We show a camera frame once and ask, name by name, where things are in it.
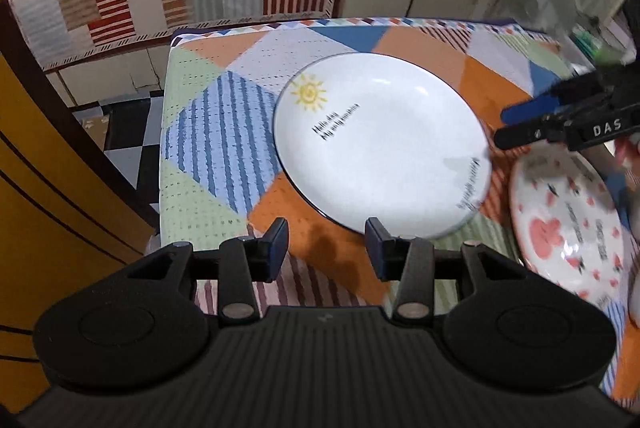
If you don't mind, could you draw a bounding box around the colourful patchwork tablecloth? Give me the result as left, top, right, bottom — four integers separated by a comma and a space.
159, 18, 640, 409

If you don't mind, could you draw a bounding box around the white plate with pink pattern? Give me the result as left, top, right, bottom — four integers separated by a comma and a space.
509, 143, 628, 305

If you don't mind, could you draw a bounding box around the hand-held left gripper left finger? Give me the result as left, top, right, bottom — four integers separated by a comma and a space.
125, 218, 291, 325

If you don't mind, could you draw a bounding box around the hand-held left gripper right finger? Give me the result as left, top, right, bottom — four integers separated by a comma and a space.
365, 217, 526, 325

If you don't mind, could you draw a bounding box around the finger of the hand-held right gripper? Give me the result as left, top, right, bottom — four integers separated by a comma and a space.
501, 92, 572, 125
494, 114, 577, 153

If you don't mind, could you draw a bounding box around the yellow and brown wooden chair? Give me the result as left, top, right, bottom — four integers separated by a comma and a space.
0, 0, 162, 414

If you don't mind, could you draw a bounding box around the white sun-print plate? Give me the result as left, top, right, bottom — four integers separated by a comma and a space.
272, 52, 493, 241

